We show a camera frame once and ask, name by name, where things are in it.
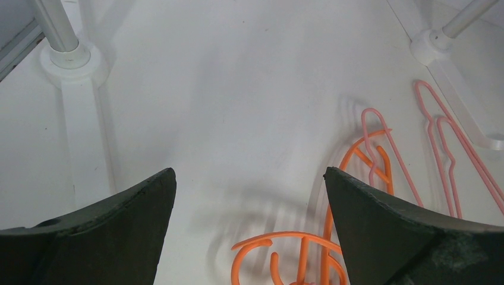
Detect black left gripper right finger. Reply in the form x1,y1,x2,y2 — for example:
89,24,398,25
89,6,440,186
324,167,503,284

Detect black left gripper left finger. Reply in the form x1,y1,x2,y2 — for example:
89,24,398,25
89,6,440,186
1,168,177,284

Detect pink wire hanger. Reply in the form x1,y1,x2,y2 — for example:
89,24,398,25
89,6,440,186
361,107,425,208
413,80,503,219
436,117,503,219

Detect white rack left foot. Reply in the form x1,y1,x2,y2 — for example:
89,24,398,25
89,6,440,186
40,40,116,208

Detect aluminium frame rail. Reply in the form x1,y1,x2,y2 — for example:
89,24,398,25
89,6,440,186
1,19,45,81

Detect white rack right post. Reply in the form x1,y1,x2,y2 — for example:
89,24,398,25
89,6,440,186
442,0,499,39

